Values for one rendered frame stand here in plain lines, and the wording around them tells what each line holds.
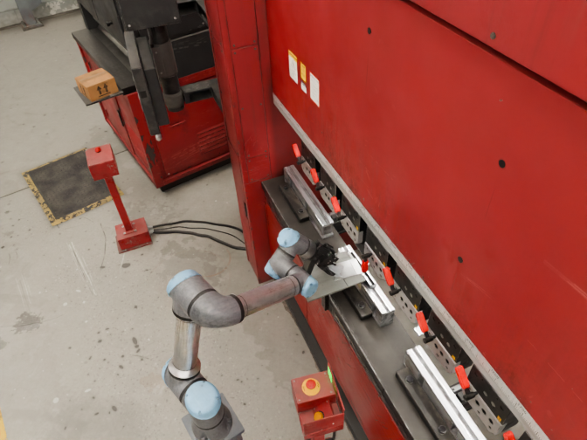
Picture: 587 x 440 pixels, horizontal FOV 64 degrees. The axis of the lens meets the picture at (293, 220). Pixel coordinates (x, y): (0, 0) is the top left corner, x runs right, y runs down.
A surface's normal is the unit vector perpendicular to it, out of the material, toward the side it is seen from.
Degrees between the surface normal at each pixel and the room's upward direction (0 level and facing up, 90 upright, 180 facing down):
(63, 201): 0
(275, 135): 90
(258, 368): 0
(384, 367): 0
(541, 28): 90
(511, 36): 90
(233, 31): 90
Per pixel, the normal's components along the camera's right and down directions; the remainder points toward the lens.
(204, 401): 0.04, -0.65
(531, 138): -0.92, 0.30
